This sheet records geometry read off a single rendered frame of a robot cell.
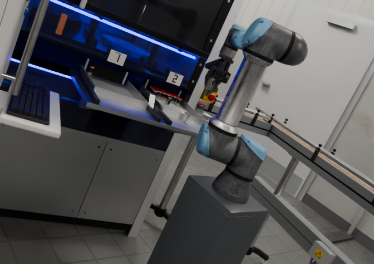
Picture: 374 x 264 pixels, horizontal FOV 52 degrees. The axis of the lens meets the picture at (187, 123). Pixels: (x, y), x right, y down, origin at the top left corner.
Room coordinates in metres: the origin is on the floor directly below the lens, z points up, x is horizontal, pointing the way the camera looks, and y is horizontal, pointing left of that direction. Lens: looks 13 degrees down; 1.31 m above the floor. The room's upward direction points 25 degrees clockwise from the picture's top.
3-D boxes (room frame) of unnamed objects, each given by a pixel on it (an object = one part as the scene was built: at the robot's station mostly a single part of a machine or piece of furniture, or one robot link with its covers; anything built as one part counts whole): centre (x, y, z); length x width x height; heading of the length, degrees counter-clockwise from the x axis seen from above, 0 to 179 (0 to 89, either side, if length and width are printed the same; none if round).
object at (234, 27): (1.89, -0.04, 1.34); 0.09 x 0.08 x 0.11; 11
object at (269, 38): (1.41, -0.13, 1.16); 0.15 x 0.12 x 0.55; 101
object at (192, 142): (2.42, -0.08, 0.46); 0.09 x 0.09 x 0.77; 32
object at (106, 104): (1.84, 0.22, 0.87); 0.70 x 0.48 x 0.02; 122
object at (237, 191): (1.44, -0.26, 0.84); 0.15 x 0.15 x 0.10
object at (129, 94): (1.81, 0.40, 0.90); 0.34 x 0.26 x 0.04; 32
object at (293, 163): (2.44, -0.73, 0.46); 0.09 x 0.09 x 0.77; 32
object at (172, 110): (1.99, 0.11, 0.90); 0.34 x 0.26 x 0.04; 32
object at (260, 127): (2.49, -0.21, 0.92); 0.69 x 0.15 x 0.16; 122
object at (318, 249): (1.96, -0.96, 0.50); 0.12 x 0.05 x 0.09; 32
